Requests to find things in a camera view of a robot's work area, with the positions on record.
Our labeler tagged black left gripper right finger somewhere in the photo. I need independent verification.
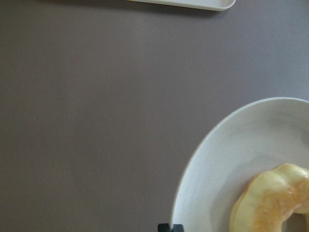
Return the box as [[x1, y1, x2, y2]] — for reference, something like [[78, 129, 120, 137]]
[[172, 224, 183, 232]]

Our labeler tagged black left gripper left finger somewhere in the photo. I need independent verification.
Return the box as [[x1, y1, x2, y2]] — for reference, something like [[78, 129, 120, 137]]
[[157, 223, 170, 232]]

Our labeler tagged yellow glazed donut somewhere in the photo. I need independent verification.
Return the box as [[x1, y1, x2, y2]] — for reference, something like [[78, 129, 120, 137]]
[[229, 164, 309, 232]]

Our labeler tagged white round plate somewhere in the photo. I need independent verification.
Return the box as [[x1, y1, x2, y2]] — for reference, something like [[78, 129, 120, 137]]
[[170, 97, 309, 232]]

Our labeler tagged cream rectangular tray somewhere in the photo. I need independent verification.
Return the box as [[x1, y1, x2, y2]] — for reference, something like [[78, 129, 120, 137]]
[[132, 0, 236, 12]]

